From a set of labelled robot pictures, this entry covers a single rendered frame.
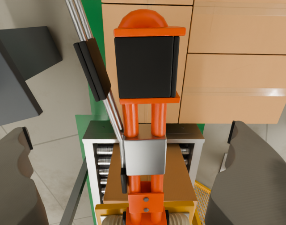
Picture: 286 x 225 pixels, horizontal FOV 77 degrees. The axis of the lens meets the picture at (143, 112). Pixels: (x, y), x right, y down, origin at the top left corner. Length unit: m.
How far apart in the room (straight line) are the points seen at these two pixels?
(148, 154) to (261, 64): 0.93
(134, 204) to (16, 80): 0.68
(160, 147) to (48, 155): 1.89
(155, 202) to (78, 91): 1.38
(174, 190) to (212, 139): 1.13
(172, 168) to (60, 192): 1.71
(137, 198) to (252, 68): 0.91
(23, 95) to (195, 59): 0.79
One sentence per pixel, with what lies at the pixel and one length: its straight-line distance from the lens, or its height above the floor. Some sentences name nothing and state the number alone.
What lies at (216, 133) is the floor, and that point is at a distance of 1.91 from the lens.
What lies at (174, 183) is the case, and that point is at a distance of 0.92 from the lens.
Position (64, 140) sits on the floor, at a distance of 1.93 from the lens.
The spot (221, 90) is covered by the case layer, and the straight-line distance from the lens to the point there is 1.07.
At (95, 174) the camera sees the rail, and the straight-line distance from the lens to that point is 1.26.
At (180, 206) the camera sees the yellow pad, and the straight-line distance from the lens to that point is 0.60.
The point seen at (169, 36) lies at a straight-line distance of 0.20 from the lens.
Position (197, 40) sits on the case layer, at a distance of 0.95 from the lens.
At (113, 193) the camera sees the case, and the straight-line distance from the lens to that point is 0.87.
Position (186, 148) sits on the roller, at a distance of 1.21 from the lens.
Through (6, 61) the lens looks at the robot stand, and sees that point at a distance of 0.87.
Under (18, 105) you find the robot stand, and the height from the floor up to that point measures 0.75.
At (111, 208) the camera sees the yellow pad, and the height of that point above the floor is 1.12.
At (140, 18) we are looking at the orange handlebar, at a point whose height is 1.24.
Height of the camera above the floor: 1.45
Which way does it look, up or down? 63 degrees down
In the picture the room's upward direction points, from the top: 177 degrees clockwise
